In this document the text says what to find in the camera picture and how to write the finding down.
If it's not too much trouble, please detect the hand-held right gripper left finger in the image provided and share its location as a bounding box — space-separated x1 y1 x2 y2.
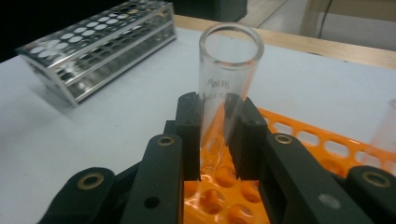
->
120 91 203 224

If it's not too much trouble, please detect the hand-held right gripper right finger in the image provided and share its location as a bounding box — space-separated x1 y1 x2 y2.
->
228 96 375 224

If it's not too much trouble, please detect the orange plastic test tube rack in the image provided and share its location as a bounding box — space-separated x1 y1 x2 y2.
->
183 106 396 224

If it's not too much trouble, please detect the clear glass test tube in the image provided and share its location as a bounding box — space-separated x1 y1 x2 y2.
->
198 21 265 175
363 98 396 166

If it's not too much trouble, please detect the silver metal test tube rack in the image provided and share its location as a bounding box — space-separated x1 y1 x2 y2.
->
14 0 177 108

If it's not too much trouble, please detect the wooden table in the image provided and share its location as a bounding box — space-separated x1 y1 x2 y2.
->
174 13 396 71

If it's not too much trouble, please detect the dark curtain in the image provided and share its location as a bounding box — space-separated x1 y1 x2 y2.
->
0 0 176 63

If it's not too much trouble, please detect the black hanging cable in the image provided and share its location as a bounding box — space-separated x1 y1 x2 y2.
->
317 0 335 32

